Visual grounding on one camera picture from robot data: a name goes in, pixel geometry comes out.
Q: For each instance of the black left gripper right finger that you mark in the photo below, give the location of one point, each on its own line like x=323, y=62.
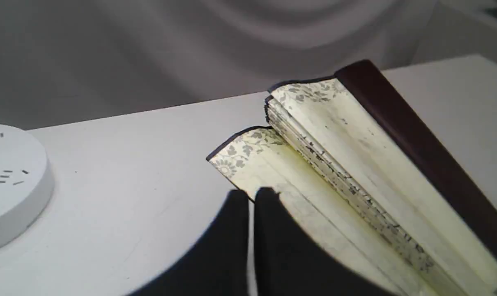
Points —
x=288, y=262

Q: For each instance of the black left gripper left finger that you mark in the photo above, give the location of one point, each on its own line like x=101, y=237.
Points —
x=216, y=265

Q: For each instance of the folding paper fan dark ribs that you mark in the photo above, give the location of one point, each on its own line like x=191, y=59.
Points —
x=363, y=176

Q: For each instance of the white desk lamp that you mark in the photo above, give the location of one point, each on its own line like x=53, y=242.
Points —
x=26, y=182

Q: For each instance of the grey backdrop curtain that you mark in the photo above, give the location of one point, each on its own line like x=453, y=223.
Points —
x=64, y=61

